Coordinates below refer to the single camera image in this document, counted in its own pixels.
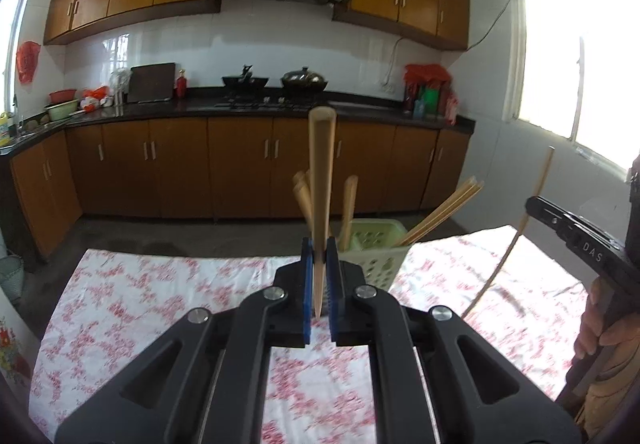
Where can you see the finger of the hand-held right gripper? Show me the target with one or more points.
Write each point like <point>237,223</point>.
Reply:
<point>575,234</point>

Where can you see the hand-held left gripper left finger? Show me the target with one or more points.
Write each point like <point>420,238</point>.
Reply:
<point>306,294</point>

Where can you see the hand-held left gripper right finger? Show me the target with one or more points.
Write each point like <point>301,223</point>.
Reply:
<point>334,294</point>

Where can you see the green perforated utensil holder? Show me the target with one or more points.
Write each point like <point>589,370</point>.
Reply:
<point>385,264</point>

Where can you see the wooden spatula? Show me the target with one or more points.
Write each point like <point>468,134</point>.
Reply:
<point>321,199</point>

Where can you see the person's right hand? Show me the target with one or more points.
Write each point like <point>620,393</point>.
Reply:
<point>585,324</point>

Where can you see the red floral tablecloth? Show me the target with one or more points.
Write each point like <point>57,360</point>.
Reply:
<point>150,304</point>

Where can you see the large bright window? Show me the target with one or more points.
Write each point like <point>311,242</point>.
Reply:
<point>555,74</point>

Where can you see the wooden lower kitchen cabinets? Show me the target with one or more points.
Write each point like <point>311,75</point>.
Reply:
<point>200,164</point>

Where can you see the red and white packet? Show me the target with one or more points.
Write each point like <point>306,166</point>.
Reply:
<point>451,108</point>

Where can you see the green box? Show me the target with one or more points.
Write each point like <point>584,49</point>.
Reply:
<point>432,102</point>

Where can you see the black gas stove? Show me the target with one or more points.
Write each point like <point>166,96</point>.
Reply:
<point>260,103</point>

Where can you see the blue bottle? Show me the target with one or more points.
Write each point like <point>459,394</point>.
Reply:
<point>419,108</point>

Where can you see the black wok with lid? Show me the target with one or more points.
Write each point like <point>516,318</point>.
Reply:
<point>304,79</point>

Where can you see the red plastic bag on bottles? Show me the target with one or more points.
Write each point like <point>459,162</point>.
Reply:
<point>425,73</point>

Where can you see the black open wok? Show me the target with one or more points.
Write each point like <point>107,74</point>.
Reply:
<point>245,82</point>

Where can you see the black kitchen countertop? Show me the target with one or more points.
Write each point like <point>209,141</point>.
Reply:
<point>175,107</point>

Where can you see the red fire extinguisher bottle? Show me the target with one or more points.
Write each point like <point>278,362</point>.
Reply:
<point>181,84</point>

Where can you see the dark wooden cutting board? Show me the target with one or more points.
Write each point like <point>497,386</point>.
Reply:
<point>152,83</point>

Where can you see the red and white plastic bag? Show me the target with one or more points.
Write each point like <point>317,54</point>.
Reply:
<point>95,99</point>

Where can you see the red printed bag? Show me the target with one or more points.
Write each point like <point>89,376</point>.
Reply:
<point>15,354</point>

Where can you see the pale green basin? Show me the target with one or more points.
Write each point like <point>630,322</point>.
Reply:
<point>62,112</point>

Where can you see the red plastic basin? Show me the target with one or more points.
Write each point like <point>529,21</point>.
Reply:
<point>62,96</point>

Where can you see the sink faucet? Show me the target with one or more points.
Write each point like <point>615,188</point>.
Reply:
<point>19,117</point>

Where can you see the yellow bottle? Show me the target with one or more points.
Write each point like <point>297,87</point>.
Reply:
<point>5,129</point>

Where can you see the hanging red plastic bag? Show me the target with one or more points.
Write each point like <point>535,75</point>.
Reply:
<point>27,62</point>

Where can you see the narrow window by sink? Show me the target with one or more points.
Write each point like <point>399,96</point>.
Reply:
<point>15,34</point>

